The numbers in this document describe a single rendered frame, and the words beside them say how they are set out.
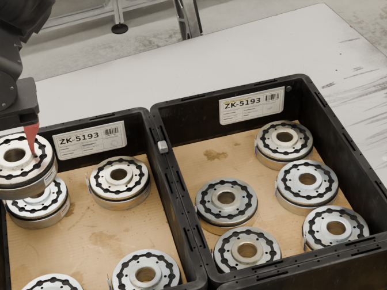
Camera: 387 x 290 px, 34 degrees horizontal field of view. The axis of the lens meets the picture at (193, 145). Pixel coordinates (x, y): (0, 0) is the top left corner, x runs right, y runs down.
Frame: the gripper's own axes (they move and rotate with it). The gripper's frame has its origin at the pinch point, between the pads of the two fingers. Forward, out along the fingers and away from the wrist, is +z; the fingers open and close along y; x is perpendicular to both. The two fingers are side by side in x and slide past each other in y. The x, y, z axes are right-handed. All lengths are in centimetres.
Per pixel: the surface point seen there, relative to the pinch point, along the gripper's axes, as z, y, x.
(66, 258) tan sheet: 22.8, 2.6, -1.8
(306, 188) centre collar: 19.5, 42.8, -2.5
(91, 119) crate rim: 13.2, 11.4, 18.9
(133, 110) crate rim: 13.0, 18.8, 18.7
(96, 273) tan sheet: 22.8, 6.7, -6.1
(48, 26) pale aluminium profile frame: 94, 4, 187
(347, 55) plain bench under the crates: 37, 77, 51
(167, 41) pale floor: 107, 55, 176
